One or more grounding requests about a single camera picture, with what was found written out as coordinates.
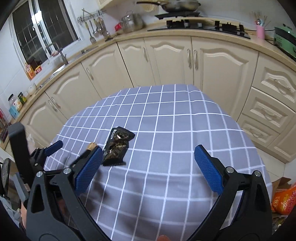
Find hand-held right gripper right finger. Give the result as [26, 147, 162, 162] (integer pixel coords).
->
[194, 144, 273, 241]

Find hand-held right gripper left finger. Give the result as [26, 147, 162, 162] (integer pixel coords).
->
[25, 146, 110, 241]

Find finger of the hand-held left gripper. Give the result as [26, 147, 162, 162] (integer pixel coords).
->
[68, 148, 96, 171]
[30, 140, 63, 163]

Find black snack wrapper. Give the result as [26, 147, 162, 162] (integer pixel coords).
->
[102, 126, 136, 166]

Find blue label jar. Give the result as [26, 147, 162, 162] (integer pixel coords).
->
[8, 94, 23, 119]

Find grey checked tablecloth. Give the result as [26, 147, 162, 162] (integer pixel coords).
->
[44, 84, 272, 241]

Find cardboard box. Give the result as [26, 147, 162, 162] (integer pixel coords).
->
[272, 176, 292, 193]

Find orange boxes on windowsill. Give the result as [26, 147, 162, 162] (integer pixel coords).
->
[25, 62, 43, 80]

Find orange printed bag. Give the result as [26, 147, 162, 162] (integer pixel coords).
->
[270, 183, 296, 214]

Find steel sink faucet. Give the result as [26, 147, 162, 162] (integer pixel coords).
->
[44, 42, 69, 66]

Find cream kitchen cabinets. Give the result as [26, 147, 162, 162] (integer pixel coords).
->
[0, 30, 296, 163]

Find kitchen window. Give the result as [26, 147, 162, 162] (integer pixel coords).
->
[11, 0, 80, 65]

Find steel pot with lid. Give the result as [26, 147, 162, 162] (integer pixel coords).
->
[120, 13, 144, 33]

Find black gas stove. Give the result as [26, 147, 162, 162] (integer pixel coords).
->
[147, 11, 252, 39]

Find pink utensil holder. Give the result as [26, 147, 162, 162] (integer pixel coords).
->
[254, 11, 271, 40]

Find green kitchen appliance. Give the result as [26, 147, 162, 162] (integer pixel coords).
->
[274, 23, 296, 61]

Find frying pan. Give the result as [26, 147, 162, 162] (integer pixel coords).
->
[136, 0, 201, 13]

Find red wire rack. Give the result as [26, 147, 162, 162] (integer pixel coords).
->
[0, 108, 10, 142]

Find wall utensil rack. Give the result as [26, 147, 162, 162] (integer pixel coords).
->
[77, 9, 110, 44]

